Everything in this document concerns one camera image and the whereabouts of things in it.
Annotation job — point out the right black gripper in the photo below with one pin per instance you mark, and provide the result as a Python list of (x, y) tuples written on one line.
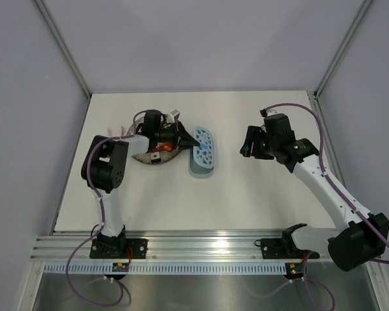
[(254, 134)]

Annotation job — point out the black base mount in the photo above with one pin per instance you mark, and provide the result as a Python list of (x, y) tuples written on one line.
[(279, 248), (123, 248)]

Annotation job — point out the sushi roll piece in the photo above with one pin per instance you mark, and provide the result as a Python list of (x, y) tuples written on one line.
[(155, 157)]

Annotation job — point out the white slotted cable duct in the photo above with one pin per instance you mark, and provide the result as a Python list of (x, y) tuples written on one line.
[(168, 268)]

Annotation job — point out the orange carrot pieces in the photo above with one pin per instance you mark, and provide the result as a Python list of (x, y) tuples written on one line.
[(164, 147)]

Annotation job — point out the left aluminium frame post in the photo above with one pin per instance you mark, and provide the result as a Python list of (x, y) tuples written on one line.
[(56, 35)]

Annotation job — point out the speckled round plate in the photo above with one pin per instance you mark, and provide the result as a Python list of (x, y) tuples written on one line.
[(145, 157)]

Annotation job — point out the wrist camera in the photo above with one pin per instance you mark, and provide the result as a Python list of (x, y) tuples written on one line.
[(173, 116), (267, 112)]

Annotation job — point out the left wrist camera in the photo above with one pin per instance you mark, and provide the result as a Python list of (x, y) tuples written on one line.
[(173, 116)]

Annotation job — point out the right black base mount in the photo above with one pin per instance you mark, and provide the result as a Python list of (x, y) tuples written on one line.
[(279, 248)]

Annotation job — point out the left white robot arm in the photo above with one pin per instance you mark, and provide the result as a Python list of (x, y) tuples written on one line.
[(103, 170)]

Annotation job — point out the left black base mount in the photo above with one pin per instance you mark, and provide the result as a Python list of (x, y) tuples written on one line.
[(123, 248)]

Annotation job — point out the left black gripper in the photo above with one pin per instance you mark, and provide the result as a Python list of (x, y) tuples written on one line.
[(180, 135)]

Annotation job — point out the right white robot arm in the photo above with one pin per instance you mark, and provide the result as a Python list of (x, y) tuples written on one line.
[(359, 235)]

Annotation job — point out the right aluminium frame post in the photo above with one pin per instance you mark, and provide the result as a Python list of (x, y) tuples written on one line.
[(344, 45)]

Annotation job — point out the aluminium frame post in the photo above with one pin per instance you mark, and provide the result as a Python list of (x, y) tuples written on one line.
[(344, 45), (56, 35)]

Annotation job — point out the aluminium rail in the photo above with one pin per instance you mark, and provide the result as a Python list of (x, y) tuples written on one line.
[(168, 246)]

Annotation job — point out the blue lunch box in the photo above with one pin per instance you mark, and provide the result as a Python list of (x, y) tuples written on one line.
[(201, 171)]

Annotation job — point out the terrazzo pattern lunch box lid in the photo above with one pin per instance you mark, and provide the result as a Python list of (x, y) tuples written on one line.
[(205, 141)]

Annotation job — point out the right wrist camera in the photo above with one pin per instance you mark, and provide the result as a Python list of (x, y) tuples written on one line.
[(267, 112)]

